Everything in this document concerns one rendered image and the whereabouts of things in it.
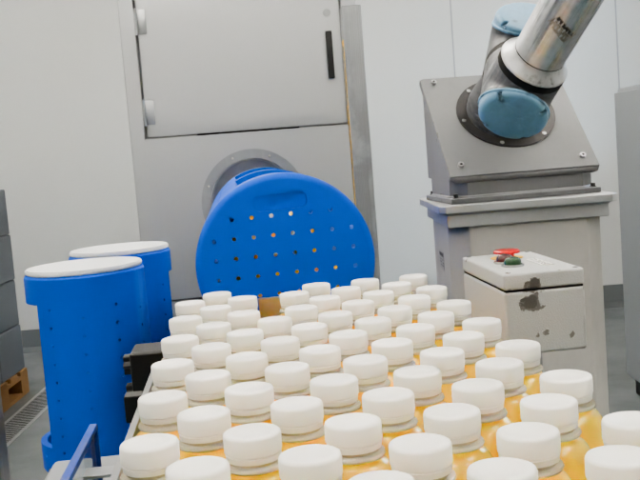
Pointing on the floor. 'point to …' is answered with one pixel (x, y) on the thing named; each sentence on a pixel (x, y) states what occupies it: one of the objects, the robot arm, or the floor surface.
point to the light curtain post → (359, 120)
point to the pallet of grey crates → (19, 385)
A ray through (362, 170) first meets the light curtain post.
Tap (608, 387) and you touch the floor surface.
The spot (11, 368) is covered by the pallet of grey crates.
